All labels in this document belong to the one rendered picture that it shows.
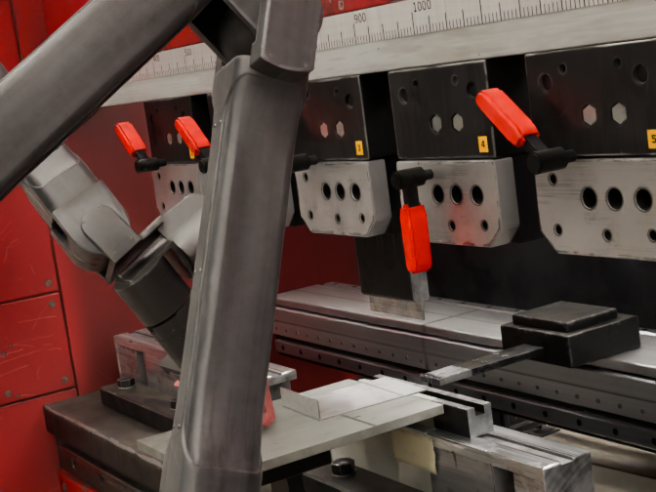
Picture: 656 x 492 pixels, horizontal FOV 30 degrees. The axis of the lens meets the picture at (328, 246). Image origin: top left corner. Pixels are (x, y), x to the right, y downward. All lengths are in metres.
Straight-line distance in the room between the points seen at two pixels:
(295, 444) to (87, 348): 0.93
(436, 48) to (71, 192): 0.37
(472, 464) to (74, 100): 0.59
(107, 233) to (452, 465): 0.41
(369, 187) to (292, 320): 0.81
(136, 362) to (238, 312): 1.15
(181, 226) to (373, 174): 0.20
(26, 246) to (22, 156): 1.22
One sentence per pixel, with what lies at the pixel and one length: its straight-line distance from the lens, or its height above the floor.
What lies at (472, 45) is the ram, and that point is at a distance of 1.08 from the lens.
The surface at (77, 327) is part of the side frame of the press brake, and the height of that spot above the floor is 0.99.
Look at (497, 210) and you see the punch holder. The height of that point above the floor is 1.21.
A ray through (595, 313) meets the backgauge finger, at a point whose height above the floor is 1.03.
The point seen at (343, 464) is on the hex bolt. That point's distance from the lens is 1.37.
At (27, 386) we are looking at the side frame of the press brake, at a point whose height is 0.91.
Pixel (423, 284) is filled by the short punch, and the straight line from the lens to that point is 1.28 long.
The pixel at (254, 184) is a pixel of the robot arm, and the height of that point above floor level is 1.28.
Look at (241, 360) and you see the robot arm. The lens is 0.83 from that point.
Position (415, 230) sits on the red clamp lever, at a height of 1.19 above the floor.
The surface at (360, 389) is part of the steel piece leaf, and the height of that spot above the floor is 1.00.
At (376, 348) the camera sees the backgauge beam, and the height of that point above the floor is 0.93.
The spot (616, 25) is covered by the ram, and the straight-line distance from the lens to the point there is 0.95.
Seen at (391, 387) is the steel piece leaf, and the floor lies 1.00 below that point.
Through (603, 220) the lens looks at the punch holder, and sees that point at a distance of 0.98.
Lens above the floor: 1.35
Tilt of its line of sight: 8 degrees down
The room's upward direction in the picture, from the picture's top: 8 degrees counter-clockwise
